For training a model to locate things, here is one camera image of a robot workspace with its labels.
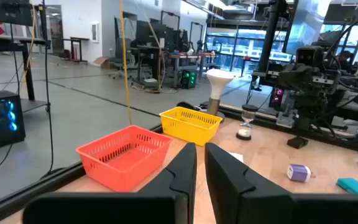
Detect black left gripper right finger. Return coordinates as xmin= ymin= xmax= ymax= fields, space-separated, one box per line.
xmin=204 ymin=142 xmax=358 ymax=224

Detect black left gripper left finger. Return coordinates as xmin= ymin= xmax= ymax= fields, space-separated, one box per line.
xmin=22 ymin=142 xmax=198 ymax=224

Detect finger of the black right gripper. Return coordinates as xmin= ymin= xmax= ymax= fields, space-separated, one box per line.
xmin=310 ymin=93 xmax=326 ymax=131
xmin=295 ymin=93 xmax=311 ymax=131

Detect black digital thermometer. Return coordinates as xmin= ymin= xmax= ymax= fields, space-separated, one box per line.
xmin=287 ymin=136 xmax=309 ymax=150

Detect black hourglass white sand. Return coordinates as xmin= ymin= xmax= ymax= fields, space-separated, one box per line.
xmin=236 ymin=104 xmax=260 ymax=141

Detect teal eraser block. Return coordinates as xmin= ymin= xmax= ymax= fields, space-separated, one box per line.
xmin=336 ymin=177 xmax=358 ymax=195

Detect black office desk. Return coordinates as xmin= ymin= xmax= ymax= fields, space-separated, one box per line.
xmin=129 ymin=45 xmax=167 ymax=88

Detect person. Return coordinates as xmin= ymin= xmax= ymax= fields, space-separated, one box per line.
xmin=334 ymin=49 xmax=358 ymax=74

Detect large display screen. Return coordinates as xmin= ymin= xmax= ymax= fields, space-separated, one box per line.
xmin=286 ymin=0 xmax=332 ymax=55

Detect orange plastic basket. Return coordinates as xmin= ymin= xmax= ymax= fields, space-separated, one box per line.
xmin=75 ymin=124 xmax=173 ymax=193

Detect yellow plastic basket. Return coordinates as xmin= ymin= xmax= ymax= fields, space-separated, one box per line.
xmin=159 ymin=106 xmax=223 ymax=147

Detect white mushroom lamp brass base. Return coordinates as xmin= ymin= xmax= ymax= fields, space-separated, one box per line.
xmin=205 ymin=68 xmax=235 ymax=123

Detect computer tower green lights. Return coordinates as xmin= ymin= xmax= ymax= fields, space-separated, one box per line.
xmin=180 ymin=68 xmax=198 ymax=90

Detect cardboard box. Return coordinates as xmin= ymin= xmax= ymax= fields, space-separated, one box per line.
xmin=92 ymin=56 xmax=111 ymax=69

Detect black desk monitors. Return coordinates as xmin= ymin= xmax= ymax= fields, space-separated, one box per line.
xmin=135 ymin=20 xmax=167 ymax=47

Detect small black side table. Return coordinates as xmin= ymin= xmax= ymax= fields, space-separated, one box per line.
xmin=62 ymin=36 xmax=90 ymax=65

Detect black work table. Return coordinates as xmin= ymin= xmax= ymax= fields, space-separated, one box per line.
xmin=0 ymin=32 xmax=51 ymax=113

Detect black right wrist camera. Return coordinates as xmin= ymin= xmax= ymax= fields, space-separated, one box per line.
xmin=296 ymin=46 xmax=324 ymax=68

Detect black upright post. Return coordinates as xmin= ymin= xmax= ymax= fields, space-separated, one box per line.
xmin=256 ymin=0 xmax=288 ymax=74

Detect tan floor cable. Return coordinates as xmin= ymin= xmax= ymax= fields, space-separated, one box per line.
xmin=131 ymin=15 xmax=180 ymax=95

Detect black metal table frame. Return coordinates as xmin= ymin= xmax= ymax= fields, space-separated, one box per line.
xmin=0 ymin=102 xmax=358 ymax=224

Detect yellow hanging cable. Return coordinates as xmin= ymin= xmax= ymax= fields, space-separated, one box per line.
xmin=119 ymin=0 xmax=133 ymax=126

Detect black hanging cable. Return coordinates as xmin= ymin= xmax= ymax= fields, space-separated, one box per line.
xmin=40 ymin=0 xmax=55 ymax=175

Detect white wall panel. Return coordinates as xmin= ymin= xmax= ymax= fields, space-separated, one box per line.
xmin=91 ymin=21 xmax=101 ymax=43

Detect dark wall monitor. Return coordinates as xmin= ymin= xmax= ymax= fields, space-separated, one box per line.
xmin=0 ymin=0 xmax=34 ymax=27

